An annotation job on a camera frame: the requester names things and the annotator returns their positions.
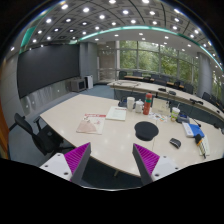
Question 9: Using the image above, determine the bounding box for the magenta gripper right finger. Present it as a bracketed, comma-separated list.
[132, 143, 183, 186]

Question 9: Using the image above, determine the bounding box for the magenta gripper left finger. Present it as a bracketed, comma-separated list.
[39, 142, 92, 186]

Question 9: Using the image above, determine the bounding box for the black round mouse pad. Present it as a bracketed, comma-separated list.
[134, 121, 159, 141]

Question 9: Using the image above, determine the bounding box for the black office chair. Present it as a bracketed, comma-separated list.
[14, 113, 73, 155]

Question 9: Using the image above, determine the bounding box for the blue white book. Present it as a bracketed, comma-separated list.
[182, 122, 204, 137]

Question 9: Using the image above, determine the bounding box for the white paper booklet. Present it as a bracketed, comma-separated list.
[106, 106, 126, 121]

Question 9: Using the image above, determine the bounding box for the white document stand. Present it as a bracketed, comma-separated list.
[152, 98, 170, 116]

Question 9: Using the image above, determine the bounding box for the white mug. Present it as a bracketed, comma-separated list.
[135, 99, 144, 113]

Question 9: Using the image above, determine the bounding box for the plastic cup green drink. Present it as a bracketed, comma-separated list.
[171, 107, 180, 121]

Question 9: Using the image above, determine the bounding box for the white paper cup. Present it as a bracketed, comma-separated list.
[127, 97, 135, 112]

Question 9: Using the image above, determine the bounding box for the red thermos bottle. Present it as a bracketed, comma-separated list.
[143, 93, 152, 115]

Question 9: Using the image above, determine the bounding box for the large dark projection screen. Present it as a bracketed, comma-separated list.
[17, 45, 80, 98]

